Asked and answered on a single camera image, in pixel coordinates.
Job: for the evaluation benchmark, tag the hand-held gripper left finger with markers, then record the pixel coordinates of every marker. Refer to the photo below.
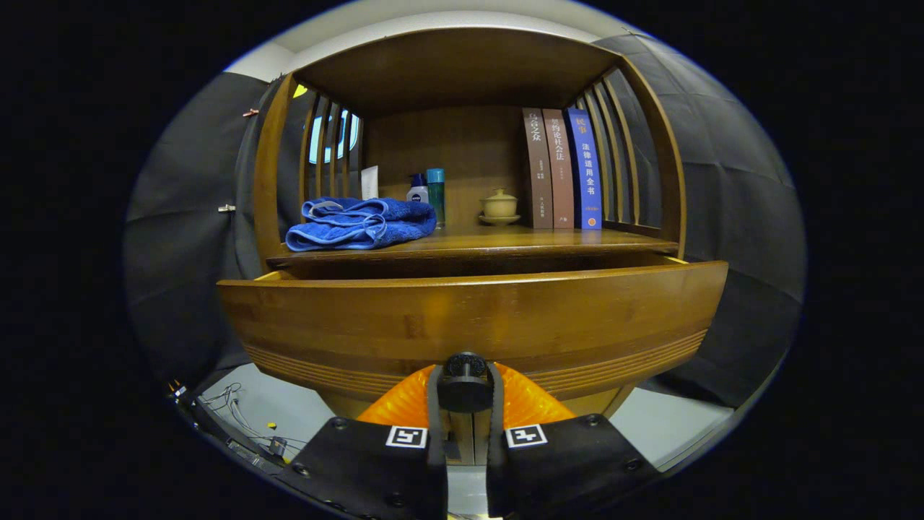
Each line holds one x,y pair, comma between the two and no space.
435,440

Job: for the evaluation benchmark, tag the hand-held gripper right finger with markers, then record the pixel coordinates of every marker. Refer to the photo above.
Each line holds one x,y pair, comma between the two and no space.
497,440

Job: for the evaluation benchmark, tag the black drawer knob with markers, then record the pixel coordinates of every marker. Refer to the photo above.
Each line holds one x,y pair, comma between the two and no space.
465,386

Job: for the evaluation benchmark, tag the wooden countertop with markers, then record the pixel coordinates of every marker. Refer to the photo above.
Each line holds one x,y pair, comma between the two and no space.
505,242

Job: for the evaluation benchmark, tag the wooden cabinet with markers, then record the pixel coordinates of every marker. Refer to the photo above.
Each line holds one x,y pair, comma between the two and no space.
447,144

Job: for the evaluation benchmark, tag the blue towel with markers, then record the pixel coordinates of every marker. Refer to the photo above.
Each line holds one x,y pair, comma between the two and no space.
361,224

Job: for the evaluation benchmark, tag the beige lidded teacup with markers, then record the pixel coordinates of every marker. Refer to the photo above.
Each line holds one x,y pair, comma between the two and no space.
499,206

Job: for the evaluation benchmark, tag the teal bottle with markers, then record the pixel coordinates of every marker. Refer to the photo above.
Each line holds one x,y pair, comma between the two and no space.
436,198

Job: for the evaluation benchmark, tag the white bottle blue cap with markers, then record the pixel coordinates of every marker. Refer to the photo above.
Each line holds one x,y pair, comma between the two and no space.
417,193

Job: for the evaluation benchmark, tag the white tube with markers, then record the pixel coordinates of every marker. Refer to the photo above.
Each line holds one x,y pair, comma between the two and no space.
369,184

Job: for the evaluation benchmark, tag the dark brown book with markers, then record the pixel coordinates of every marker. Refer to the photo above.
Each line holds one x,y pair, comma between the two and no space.
538,173

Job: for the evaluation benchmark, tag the reddish brown book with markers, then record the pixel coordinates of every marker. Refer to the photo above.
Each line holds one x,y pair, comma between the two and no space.
559,173

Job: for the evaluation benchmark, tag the blue book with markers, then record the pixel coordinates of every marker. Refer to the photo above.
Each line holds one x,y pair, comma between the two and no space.
586,173

